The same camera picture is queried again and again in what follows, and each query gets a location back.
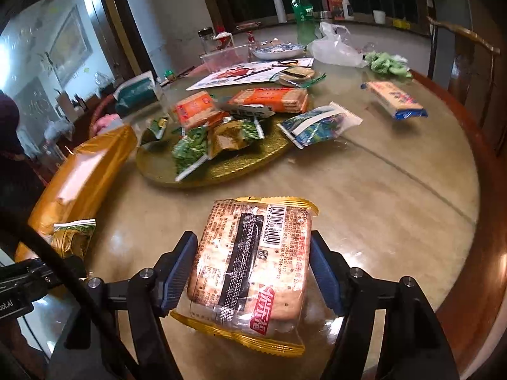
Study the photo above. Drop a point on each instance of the green-edged round cracker packet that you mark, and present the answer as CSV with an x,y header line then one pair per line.
x,y
297,74

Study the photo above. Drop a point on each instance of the wooden sideboard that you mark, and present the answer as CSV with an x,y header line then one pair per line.
x,y
77,124

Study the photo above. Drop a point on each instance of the blue-ended cracker packet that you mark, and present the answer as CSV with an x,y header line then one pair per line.
x,y
394,97

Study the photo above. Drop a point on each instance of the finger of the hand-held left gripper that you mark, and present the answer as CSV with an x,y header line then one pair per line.
x,y
59,272

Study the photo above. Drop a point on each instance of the pink cloth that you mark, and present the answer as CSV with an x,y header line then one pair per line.
x,y
107,122

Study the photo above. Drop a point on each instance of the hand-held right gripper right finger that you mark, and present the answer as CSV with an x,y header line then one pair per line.
x,y
326,275

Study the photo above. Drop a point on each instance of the dark green tin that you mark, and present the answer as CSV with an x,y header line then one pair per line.
x,y
134,93

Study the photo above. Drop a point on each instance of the framed wall picture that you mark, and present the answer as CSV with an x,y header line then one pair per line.
x,y
69,43

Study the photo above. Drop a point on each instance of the long orange cracker packet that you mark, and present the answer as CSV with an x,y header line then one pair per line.
x,y
273,99

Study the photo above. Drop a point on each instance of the yellow-edged square cracker packet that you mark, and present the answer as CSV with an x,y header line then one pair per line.
x,y
245,261

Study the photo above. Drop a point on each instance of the dark green snack packet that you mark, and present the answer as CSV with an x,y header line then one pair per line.
x,y
190,150

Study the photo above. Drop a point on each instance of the white spray bottle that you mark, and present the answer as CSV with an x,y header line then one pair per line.
x,y
347,8

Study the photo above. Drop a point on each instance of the gold cardboard box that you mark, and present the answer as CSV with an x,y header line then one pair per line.
x,y
79,174

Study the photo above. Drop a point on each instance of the red box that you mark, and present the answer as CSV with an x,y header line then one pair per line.
x,y
335,8

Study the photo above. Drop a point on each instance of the small green-capped jar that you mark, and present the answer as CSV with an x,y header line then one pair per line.
x,y
170,75

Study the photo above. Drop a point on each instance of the short orange cracker packet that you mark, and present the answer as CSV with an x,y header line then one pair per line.
x,y
196,109

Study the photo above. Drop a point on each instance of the clear plastic container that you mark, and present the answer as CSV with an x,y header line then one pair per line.
x,y
222,60

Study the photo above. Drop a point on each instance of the gold round turntable mat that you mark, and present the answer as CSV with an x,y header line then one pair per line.
x,y
245,166

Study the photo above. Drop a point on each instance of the white plastic bag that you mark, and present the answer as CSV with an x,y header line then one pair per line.
x,y
336,49

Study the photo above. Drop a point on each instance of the white paper roll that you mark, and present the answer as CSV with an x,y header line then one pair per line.
x,y
279,6

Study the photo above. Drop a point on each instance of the white cup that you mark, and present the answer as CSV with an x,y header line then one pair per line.
x,y
379,16

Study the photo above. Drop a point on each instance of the glass jar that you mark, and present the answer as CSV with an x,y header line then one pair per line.
x,y
206,41

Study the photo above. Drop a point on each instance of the blue white plate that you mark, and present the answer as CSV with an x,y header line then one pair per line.
x,y
279,51

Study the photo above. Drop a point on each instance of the small red bottle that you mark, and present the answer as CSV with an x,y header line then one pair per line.
x,y
250,40

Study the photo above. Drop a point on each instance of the green plastic bottle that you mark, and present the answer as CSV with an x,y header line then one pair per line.
x,y
303,19

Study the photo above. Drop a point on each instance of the small green yellow snack packet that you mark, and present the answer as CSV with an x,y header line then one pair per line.
x,y
158,126
75,237

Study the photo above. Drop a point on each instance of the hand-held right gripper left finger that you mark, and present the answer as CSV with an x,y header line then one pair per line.
x,y
178,275

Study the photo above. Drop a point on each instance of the printed paper flyer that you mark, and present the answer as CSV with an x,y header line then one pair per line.
x,y
233,75

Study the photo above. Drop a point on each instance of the blue green snack packet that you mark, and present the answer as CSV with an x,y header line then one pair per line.
x,y
317,126

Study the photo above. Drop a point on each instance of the red gold round chair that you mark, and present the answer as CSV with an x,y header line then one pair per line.
x,y
96,113

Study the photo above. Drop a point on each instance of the wooden chair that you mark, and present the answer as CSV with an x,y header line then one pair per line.
x,y
463,33

